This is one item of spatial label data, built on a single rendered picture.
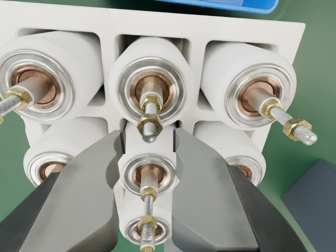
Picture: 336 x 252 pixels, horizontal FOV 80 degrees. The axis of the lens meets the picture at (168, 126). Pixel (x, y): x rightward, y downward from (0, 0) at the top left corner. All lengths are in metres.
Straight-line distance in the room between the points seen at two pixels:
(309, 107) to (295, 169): 0.21
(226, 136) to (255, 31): 0.14
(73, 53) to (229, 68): 0.17
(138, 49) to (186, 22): 0.09
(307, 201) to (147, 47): 0.65
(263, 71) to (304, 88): 0.37
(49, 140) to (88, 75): 0.10
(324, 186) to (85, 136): 0.64
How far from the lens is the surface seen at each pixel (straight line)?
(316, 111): 0.65
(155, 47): 0.22
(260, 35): 0.31
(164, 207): 0.35
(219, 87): 0.23
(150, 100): 0.18
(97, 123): 0.34
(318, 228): 0.72
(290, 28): 0.33
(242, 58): 0.24
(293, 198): 0.78
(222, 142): 0.29
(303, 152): 0.71
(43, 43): 0.24
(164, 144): 0.27
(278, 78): 0.25
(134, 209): 0.34
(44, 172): 0.31
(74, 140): 0.29
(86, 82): 0.24
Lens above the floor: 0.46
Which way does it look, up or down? 61 degrees down
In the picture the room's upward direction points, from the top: 174 degrees clockwise
